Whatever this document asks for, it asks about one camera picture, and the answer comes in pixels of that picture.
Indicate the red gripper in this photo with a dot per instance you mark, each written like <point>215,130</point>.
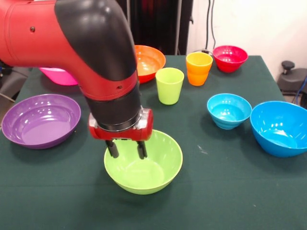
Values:
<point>124,135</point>

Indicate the green bowl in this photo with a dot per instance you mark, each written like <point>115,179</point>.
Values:
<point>156,172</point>

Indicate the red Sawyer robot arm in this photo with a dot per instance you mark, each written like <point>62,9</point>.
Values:
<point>84,48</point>

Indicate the green cup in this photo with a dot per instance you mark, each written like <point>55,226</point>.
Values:
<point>169,88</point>

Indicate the orange bowl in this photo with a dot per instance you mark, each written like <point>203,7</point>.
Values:
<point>149,63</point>

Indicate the purple bowl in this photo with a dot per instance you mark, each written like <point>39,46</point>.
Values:
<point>40,122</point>

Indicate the dark green tablecloth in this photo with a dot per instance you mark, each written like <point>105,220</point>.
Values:
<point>216,191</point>

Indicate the large pink bowl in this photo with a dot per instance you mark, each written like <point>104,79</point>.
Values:
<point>60,76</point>

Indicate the orange cup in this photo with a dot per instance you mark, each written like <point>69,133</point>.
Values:
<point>197,76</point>

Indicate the small blue bowl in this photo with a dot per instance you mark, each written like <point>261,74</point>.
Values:
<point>227,112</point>

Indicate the dark grey stand base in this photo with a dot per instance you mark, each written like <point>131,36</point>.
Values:
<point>295,79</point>
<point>14,81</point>

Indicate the small red bowl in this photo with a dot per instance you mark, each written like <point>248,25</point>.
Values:
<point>229,60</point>

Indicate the large blue bowl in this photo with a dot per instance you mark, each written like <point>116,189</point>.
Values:
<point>275,124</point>

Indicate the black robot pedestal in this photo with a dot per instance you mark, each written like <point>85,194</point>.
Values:
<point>163,24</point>

